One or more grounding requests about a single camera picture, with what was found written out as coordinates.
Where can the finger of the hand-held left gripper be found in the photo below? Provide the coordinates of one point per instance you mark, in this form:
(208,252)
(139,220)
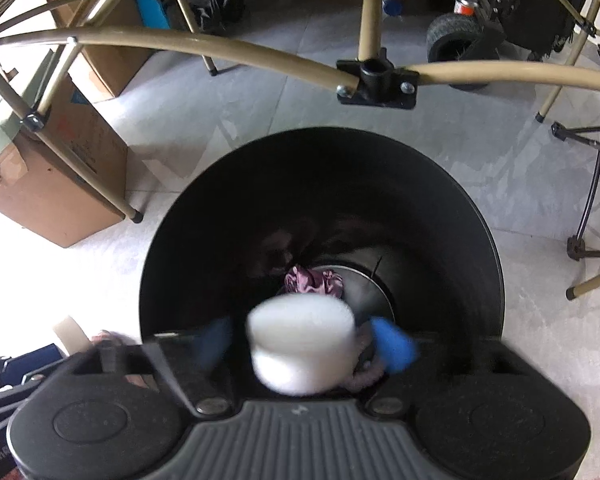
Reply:
(30,365)

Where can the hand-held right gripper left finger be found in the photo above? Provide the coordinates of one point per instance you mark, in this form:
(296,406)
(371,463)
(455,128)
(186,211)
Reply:
(215,344)

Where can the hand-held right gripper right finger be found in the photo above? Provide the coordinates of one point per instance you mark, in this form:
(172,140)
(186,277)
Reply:
(394,347)

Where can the purple fluffy scrunchie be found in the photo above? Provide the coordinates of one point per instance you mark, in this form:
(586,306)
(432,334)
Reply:
(367,380)

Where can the cream sponge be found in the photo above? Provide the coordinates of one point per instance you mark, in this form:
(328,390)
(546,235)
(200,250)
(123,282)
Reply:
(72,335)

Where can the white foam cylinder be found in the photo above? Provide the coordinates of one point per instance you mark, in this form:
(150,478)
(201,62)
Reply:
(300,345)

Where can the black trash bin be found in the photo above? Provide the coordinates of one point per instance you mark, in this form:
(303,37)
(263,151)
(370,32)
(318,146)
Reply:
(205,240)

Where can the cardboard box with green liner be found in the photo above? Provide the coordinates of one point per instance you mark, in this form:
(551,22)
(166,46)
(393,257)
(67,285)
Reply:
(55,195)

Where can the black folding chair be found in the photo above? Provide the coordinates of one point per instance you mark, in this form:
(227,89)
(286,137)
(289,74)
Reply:
(575,249)

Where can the large cardboard box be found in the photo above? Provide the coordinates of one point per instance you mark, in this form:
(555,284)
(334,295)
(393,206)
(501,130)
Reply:
(115,65)

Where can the tan folding table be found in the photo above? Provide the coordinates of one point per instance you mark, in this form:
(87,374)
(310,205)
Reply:
(130,40)

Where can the black wagon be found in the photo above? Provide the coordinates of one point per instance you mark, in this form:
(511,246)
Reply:
(450,35)

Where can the blue round container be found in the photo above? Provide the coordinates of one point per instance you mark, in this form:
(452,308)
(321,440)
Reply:
(392,5)

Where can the teal storage box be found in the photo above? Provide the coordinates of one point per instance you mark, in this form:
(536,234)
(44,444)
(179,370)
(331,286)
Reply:
(152,5)

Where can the red can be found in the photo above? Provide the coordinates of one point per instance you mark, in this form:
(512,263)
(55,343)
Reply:
(466,6)

